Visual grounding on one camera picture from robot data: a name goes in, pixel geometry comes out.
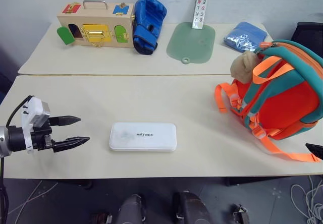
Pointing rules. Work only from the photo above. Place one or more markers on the white alphabet letter strip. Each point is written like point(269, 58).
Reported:
point(202, 4)

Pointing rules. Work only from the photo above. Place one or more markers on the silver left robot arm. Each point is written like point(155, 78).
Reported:
point(12, 139)

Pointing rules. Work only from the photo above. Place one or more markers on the white rectangular case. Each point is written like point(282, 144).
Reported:
point(142, 136)

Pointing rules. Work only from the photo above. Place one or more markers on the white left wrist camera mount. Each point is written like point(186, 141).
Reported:
point(32, 108)

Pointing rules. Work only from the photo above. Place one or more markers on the blue cloth in plastic bag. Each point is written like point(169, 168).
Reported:
point(243, 37)

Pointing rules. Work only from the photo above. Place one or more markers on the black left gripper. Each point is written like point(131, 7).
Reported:
point(40, 138)

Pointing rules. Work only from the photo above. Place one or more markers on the green cutting board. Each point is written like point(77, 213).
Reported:
point(191, 42)

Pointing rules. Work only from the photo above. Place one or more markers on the small dark metal shape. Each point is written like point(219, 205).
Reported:
point(241, 214)

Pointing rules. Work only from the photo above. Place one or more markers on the dark rounded shape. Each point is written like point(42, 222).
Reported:
point(190, 209)
point(132, 210)

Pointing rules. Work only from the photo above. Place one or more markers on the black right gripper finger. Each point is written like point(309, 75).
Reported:
point(317, 150)

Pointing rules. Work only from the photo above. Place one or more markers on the black table frame bar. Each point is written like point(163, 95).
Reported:
point(255, 180)

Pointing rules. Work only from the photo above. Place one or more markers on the wooden lock box toy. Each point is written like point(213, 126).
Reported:
point(106, 19)

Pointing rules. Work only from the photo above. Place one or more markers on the blue boxing glove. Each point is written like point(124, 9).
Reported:
point(149, 24)

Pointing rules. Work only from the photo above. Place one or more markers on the orange and teal backpack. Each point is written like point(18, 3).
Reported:
point(285, 105)

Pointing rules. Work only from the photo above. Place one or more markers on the black office chair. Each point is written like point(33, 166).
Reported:
point(309, 32)

